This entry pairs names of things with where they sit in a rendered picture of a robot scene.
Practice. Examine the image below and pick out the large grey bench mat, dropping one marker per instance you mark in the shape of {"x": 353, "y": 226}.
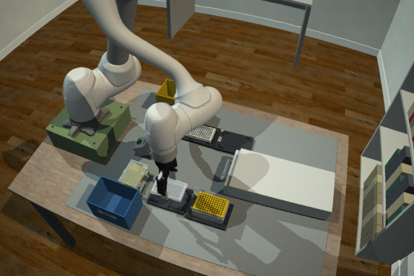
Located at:
{"x": 258, "y": 240}

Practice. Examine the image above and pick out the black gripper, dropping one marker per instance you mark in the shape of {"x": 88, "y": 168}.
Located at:
{"x": 164, "y": 173}

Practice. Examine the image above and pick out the blue open-top bin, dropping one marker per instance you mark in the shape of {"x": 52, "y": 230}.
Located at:
{"x": 115, "y": 202}

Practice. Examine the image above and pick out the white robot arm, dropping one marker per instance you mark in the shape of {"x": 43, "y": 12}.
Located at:
{"x": 84, "y": 91}

